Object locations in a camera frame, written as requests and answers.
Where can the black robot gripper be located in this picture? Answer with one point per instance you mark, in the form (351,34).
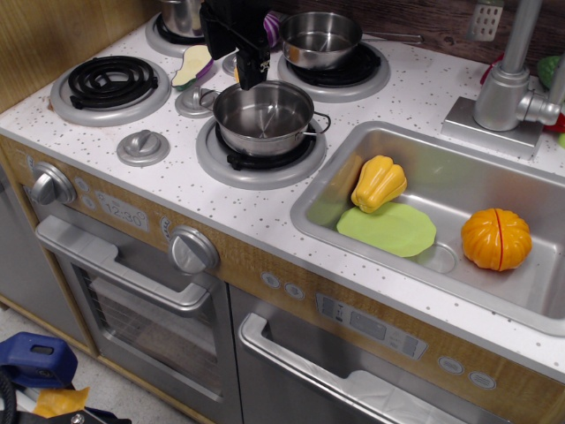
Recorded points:
(230,25)

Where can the steel two-handled pot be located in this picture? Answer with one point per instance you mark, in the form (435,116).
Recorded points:
(269,119)

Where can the grey stove knob rear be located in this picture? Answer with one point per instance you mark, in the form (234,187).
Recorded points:
(229,64)

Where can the grey stove knob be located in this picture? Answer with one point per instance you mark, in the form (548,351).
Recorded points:
(143,148)
(229,64)
(196,102)

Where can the grey stove knob upper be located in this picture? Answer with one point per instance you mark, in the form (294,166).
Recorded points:
(196,102)

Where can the grey stove knob lower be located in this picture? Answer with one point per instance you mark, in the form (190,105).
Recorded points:
(143,148)

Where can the purple toy onion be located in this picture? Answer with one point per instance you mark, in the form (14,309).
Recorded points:
(271,25)

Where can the toy eggplant half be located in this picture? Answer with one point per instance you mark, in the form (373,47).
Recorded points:
(196,62)

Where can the tall steel pot rear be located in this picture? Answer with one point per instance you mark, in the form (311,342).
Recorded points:
(182,17)

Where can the rear left black coil burner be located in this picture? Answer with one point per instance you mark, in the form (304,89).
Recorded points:
(173,38)

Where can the black coil burner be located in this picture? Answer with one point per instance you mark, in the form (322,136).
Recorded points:
(173,38)
(109,82)
(362,65)
(241,161)

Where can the front right black coil burner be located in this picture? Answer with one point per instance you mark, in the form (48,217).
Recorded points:
(241,161)

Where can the rear right black coil burner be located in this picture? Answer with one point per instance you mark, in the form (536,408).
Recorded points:
(362,65)

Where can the front left black coil burner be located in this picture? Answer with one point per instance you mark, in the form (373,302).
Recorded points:
(109,82)

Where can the yellow toy bell pepper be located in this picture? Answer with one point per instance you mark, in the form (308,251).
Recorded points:
(380,181)

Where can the oven clock display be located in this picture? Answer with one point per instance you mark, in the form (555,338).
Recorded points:
(123,211)

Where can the right oven dial knob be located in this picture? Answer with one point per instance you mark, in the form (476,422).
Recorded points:
(191,252)

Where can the oven dial knob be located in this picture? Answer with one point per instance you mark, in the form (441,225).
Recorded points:
(50,184)
(191,252)

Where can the green toy plate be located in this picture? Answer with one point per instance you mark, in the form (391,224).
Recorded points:
(395,228)

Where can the silver toy sink basin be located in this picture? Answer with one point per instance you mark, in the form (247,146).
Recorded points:
(449,183)

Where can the red toy item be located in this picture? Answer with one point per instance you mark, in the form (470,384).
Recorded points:
(490,67)

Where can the silver slotted spatula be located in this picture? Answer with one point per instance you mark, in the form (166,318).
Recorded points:
(485,20)

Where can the left oven dial knob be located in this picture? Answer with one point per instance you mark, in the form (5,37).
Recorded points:
(50,184)

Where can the silver toy faucet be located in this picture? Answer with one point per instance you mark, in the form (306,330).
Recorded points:
(508,116)

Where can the toy oven door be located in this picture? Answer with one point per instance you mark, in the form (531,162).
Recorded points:
(171,331)

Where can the green toy vegetable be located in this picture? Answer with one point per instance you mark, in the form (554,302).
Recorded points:
(546,67)

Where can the orange toy pumpkin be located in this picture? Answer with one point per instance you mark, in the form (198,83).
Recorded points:
(496,239)

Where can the toy dishwasher door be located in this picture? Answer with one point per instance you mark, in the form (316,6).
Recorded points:
(298,366)

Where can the dishwasher control panel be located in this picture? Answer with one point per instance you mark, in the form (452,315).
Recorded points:
(369,326)

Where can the blue clamp tool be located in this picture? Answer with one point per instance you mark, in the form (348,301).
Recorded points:
(36,361)

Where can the yellow tape piece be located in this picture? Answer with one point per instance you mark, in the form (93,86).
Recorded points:
(55,402)

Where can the steel saucepan with long handle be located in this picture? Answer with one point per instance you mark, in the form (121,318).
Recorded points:
(320,41)

